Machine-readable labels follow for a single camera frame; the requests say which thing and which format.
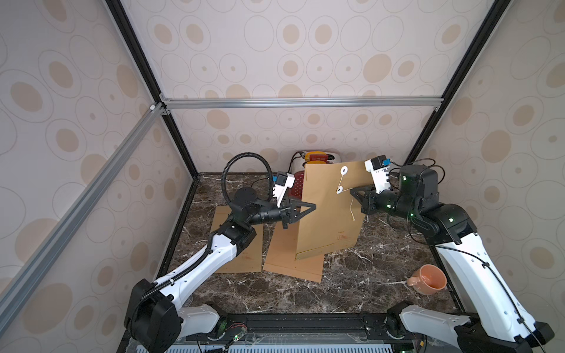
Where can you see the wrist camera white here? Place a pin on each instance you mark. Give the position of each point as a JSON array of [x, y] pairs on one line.
[[379, 167], [282, 182]]

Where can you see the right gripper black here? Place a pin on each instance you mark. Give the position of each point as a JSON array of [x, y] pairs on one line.
[[367, 201]]

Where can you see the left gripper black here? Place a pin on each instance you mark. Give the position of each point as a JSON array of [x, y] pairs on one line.
[[293, 216]]

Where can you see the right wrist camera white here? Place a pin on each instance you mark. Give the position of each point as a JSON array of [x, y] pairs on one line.
[[379, 167]]

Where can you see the yellow toast rear slot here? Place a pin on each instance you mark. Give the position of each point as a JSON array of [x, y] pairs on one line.
[[318, 156]]

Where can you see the diagonal aluminium rail left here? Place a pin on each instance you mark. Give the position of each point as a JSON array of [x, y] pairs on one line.
[[40, 263]]

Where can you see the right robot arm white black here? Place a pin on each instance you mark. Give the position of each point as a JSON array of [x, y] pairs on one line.
[[500, 323]]

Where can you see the horizontal aluminium rail back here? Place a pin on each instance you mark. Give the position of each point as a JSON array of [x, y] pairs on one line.
[[310, 102]]

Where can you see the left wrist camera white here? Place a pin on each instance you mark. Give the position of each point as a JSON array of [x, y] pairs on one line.
[[282, 182]]

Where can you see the red toaster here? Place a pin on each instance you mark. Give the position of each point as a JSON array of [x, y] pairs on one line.
[[297, 168]]

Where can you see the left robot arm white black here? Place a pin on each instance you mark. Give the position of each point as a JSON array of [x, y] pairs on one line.
[[156, 315]]

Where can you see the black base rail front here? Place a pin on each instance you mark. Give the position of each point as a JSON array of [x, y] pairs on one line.
[[304, 328]]

